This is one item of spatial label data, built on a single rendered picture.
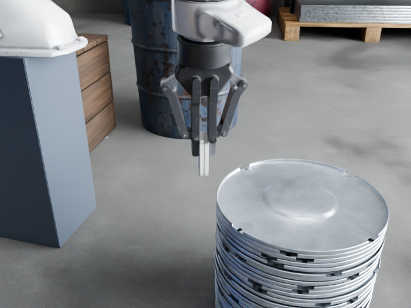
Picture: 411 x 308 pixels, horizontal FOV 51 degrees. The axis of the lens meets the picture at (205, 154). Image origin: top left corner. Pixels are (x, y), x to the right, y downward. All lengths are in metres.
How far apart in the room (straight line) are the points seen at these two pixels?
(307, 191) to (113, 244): 0.50
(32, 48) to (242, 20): 0.49
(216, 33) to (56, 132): 0.54
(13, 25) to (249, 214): 0.57
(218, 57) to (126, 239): 0.61
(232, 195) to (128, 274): 0.33
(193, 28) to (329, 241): 0.37
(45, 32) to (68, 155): 0.30
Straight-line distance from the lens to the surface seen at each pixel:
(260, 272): 0.70
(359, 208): 0.78
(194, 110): 0.64
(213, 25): 0.55
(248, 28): 0.54
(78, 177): 1.10
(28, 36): 0.92
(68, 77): 1.02
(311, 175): 0.85
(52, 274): 1.03
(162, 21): 1.44
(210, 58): 0.58
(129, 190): 1.27
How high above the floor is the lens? 0.65
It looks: 27 degrees down
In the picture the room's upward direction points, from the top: straight up
